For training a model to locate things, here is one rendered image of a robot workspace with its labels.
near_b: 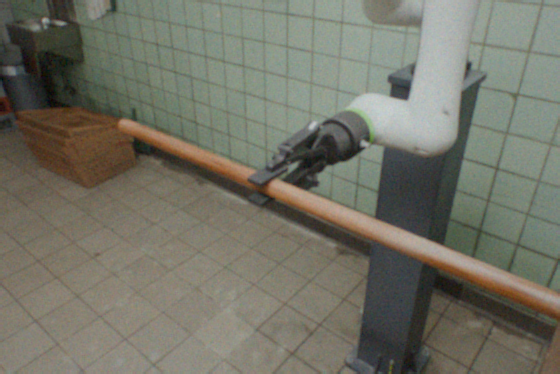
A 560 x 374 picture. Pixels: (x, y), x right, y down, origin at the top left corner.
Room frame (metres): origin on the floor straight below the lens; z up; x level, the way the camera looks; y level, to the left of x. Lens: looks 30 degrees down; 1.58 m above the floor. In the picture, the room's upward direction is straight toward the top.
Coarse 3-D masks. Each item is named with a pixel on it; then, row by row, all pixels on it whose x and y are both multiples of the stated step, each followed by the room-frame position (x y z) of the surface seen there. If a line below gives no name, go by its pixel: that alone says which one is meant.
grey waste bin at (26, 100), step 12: (0, 60) 3.68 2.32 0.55; (12, 60) 3.69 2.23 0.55; (0, 72) 3.67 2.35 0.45; (12, 72) 3.67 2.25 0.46; (12, 84) 3.68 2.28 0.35; (24, 84) 3.70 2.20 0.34; (36, 84) 3.78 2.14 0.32; (12, 96) 3.67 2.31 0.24; (24, 96) 3.69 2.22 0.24; (36, 96) 3.75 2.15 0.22; (12, 108) 3.68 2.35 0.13; (24, 108) 3.68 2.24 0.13; (36, 108) 3.73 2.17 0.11; (48, 108) 3.85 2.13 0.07
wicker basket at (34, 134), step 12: (84, 120) 3.14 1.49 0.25; (24, 132) 2.78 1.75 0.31; (36, 132) 2.67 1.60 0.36; (120, 132) 2.91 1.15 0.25; (48, 144) 2.66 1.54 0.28; (60, 144) 2.55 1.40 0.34; (72, 144) 2.52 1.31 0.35; (96, 156) 2.64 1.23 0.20; (108, 156) 2.71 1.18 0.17; (84, 168) 2.61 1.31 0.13
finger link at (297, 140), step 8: (304, 128) 0.73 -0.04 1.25; (320, 128) 0.73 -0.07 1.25; (296, 136) 0.70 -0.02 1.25; (304, 136) 0.70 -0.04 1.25; (312, 136) 0.71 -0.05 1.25; (280, 144) 0.68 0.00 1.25; (288, 144) 0.68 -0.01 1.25; (296, 144) 0.68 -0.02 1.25; (304, 144) 0.69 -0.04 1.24; (288, 152) 0.66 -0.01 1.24
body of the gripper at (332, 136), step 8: (328, 128) 0.77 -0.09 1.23; (336, 128) 0.78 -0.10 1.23; (320, 136) 0.74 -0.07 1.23; (328, 136) 0.76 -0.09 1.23; (336, 136) 0.75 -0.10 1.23; (344, 136) 0.77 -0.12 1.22; (312, 144) 0.73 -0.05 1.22; (320, 144) 0.74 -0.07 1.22; (328, 144) 0.76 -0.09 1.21; (336, 144) 0.75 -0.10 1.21; (344, 144) 0.76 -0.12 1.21; (328, 152) 0.76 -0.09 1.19; (336, 152) 0.75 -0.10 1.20; (344, 152) 0.75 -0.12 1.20; (304, 160) 0.73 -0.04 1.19; (312, 160) 0.72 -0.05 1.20; (328, 160) 0.76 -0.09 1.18; (336, 160) 0.75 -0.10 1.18; (320, 168) 0.74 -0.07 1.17
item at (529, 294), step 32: (128, 128) 0.84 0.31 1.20; (192, 160) 0.72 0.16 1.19; (224, 160) 0.69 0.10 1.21; (288, 192) 0.59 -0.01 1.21; (352, 224) 0.52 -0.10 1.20; (384, 224) 0.50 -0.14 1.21; (416, 256) 0.45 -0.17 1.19; (448, 256) 0.44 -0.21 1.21; (512, 288) 0.39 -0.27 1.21; (544, 288) 0.38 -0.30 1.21
